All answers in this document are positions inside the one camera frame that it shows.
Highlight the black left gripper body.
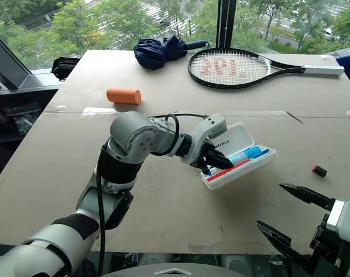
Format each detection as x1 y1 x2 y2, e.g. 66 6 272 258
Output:
191 137 219 169

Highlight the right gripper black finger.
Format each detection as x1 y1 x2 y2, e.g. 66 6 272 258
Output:
256 220 316 268
278 183 337 212

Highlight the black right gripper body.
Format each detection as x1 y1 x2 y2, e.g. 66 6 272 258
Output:
308 213 350 277

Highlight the red marker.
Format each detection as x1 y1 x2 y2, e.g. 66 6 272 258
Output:
206 158 251 182

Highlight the white plastic pencil case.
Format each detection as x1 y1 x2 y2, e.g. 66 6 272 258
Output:
200 122 278 190

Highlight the blue marker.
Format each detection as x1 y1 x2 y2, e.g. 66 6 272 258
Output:
229 145 270 163

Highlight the small red and black cap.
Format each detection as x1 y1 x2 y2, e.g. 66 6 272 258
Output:
311 165 328 178

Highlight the orange foam cylinder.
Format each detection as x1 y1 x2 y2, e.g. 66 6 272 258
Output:
106 88 143 106

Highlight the black and white tennis racket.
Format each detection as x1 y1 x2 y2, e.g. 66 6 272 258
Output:
187 47 345 90

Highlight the folded navy umbrella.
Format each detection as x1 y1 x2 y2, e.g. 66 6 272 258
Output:
133 34 211 71

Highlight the blue box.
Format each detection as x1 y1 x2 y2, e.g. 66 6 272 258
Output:
328 45 350 93

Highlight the black bag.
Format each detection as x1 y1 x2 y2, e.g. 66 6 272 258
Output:
51 57 81 81

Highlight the dark side shelf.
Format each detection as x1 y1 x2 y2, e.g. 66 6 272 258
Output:
0 27 63 185

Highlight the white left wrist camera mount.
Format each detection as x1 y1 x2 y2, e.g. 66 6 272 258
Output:
180 113 228 166

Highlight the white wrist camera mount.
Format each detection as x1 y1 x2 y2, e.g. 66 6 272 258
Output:
326 198 350 277
180 113 228 166

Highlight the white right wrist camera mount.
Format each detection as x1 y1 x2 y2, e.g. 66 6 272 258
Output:
326 198 350 277

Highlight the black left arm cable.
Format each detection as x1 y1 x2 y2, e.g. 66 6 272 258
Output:
95 113 209 276

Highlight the black window frame post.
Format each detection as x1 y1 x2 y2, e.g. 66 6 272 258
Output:
215 0 237 49

